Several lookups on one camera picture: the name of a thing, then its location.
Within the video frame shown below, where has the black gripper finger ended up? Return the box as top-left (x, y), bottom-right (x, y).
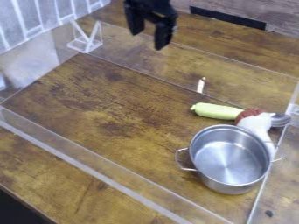
top-left (124, 4), bottom-right (146, 35)
top-left (154, 18), bottom-right (178, 50)

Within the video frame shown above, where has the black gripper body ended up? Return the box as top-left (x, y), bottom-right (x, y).
top-left (124, 0), bottom-right (179, 24)

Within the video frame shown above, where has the red white toy mushroom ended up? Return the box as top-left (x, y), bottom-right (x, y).
top-left (235, 108), bottom-right (276, 155)

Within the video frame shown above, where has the stainless steel pot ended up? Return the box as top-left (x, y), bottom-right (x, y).
top-left (174, 124), bottom-right (276, 195)

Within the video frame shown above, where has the clear acrylic front barrier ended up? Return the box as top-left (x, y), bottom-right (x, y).
top-left (0, 106), bottom-right (234, 224)

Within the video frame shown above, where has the clear acrylic triangle bracket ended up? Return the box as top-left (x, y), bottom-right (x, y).
top-left (67, 20), bottom-right (103, 53)

